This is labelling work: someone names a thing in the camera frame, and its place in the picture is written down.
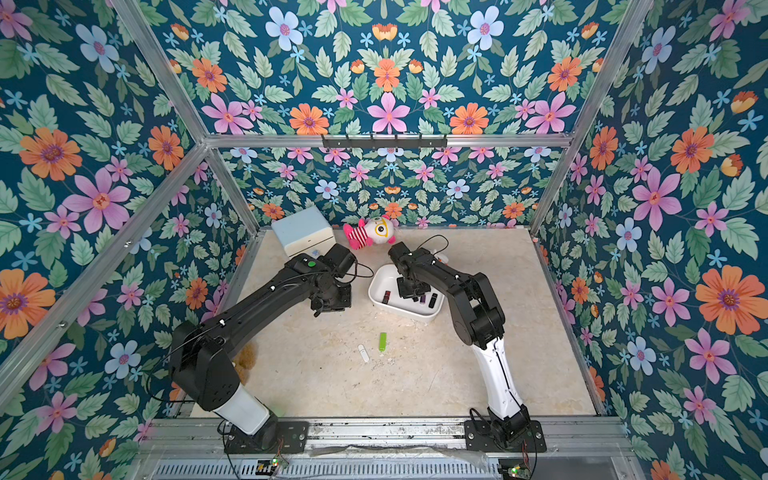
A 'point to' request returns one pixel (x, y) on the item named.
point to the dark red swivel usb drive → (385, 299)
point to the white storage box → (384, 277)
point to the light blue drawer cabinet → (305, 232)
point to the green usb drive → (383, 342)
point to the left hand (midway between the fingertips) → (348, 304)
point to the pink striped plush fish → (375, 230)
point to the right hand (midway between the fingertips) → (414, 291)
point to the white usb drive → (362, 350)
